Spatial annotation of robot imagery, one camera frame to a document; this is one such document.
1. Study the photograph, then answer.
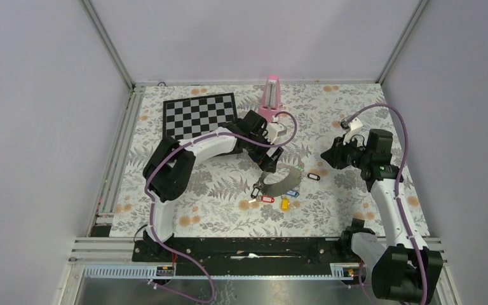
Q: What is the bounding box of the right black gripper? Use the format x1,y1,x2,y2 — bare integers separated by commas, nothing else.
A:
320,133,371,170

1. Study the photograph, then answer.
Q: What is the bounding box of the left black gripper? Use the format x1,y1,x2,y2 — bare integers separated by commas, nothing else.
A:
245,128,283,173

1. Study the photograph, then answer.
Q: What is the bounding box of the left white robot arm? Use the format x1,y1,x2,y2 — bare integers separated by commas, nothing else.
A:
142,111,287,261

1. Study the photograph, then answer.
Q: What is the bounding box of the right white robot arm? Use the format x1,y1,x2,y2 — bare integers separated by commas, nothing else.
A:
321,129,444,304

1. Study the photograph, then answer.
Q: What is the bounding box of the floral table mat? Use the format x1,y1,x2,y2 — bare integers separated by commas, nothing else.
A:
109,83,430,239

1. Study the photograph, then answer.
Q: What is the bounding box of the pink metronome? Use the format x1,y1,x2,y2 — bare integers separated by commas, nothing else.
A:
258,75,281,123

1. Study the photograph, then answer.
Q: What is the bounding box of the black white chessboard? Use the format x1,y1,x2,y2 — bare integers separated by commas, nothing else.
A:
162,93,237,140

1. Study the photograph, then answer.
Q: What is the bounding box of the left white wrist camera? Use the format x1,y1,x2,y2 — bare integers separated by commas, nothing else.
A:
264,123,287,144

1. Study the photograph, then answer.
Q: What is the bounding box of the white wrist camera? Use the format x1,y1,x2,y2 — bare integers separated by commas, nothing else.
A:
340,118,363,146
264,123,287,144

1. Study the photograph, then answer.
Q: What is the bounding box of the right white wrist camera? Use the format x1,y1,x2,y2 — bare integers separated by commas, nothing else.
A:
340,118,363,146

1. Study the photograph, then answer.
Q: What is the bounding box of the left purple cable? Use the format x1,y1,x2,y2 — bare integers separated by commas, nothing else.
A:
144,111,299,305

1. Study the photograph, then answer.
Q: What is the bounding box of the purple cable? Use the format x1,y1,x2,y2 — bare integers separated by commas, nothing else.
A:
341,103,429,305
144,111,299,305

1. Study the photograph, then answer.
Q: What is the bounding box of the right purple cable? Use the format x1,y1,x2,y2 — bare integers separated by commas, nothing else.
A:
341,103,429,305

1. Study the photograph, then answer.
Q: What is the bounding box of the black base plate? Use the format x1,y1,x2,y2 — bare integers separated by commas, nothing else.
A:
132,237,360,271

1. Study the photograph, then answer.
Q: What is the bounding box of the grey slotted cable duct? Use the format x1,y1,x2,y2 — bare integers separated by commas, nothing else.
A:
85,261,353,280

